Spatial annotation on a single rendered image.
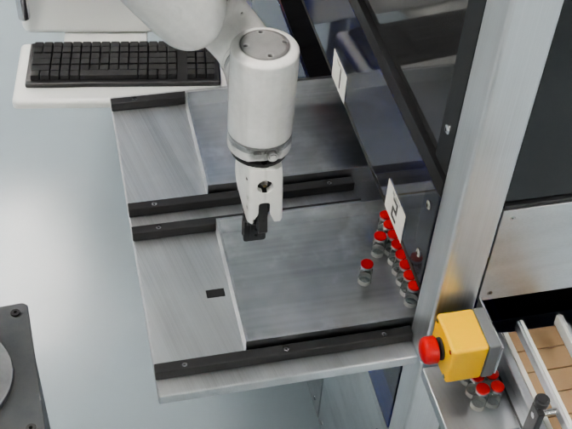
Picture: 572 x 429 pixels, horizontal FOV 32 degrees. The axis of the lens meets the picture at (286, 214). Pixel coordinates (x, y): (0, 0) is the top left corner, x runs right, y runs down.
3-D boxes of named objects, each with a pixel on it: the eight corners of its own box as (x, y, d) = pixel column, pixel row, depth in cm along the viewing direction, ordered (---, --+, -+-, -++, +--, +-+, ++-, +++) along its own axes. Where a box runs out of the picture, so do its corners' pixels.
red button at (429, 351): (439, 345, 145) (443, 328, 142) (448, 367, 142) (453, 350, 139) (414, 348, 144) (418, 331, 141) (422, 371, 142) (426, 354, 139)
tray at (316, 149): (355, 88, 200) (357, 74, 198) (393, 177, 183) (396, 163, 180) (185, 105, 194) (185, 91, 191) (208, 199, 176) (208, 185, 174)
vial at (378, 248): (381, 248, 170) (385, 229, 167) (385, 258, 169) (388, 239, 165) (368, 249, 170) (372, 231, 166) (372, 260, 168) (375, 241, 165)
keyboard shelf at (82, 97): (227, 29, 229) (227, 20, 227) (232, 108, 210) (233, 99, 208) (25, 30, 225) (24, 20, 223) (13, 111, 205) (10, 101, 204)
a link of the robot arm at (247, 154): (300, 148, 127) (298, 166, 129) (284, 104, 133) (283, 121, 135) (234, 155, 125) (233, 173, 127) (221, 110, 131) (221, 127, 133)
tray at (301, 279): (406, 208, 177) (408, 194, 175) (455, 323, 160) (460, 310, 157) (215, 232, 171) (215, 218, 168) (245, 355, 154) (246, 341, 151)
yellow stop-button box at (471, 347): (475, 336, 148) (484, 306, 143) (492, 376, 144) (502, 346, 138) (426, 344, 147) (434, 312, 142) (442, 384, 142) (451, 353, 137)
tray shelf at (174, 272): (347, 80, 205) (348, 72, 204) (464, 356, 158) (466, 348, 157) (110, 104, 196) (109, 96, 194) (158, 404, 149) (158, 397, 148)
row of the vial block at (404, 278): (386, 227, 174) (390, 208, 170) (419, 307, 162) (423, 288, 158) (374, 229, 173) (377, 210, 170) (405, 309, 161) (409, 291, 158)
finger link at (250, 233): (271, 219, 137) (269, 252, 142) (266, 203, 139) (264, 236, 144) (248, 221, 136) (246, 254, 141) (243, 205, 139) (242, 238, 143)
